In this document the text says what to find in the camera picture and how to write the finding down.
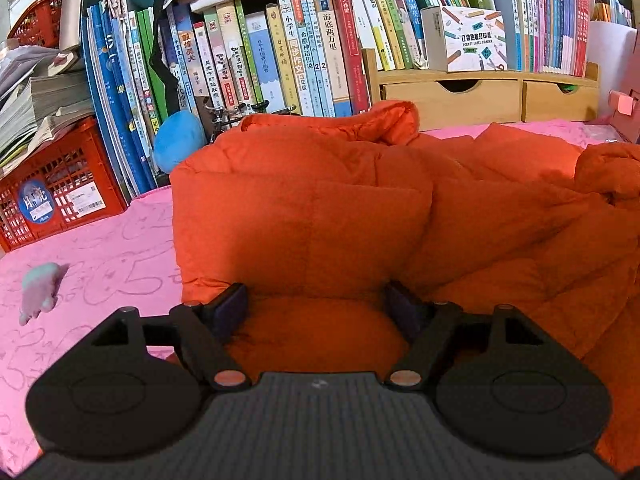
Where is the row of colourful books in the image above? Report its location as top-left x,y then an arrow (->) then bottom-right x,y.
81,0 -> 632,201

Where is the white printed box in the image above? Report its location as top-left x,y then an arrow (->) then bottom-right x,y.
421,6 -> 508,72

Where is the white panel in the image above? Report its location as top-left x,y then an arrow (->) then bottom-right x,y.
587,20 -> 640,121

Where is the stack of paper workbooks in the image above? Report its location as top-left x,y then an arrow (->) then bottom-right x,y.
0,40 -> 96,171

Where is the black strap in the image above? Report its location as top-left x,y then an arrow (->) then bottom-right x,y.
152,0 -> 183,116

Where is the red plastic crate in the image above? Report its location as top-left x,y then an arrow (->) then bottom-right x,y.
0,116 -> 128,253

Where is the pink box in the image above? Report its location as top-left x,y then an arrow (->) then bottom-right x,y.
607,89 -> 640,143

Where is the small pastel toy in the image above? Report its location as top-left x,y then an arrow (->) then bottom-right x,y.
19,262 -> 70,326

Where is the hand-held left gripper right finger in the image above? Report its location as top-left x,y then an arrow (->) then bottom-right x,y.
384,280 -> 546,393

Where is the rose gold laptop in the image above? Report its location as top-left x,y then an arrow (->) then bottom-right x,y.
59,0 -> 87,53

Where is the pink patterned blanket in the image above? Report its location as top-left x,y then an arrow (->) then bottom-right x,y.
0,120 -> 640,478

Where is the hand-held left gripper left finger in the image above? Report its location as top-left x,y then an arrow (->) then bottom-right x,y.
92,282 -> 251,393

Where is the miniature bicycle model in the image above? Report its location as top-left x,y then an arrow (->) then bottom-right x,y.
204,100 -> 296,145

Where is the red plastic basket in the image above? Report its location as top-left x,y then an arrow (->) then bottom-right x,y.
7,0 -> 65,50

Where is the small blue plush ball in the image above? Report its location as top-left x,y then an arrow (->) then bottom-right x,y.
152,110 -> 207,173

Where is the orange puffer jacket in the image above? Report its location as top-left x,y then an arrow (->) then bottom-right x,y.
170,100 -> 640,476

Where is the wooden drawer organizer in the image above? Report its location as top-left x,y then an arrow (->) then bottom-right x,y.
362,49 -> 601,133

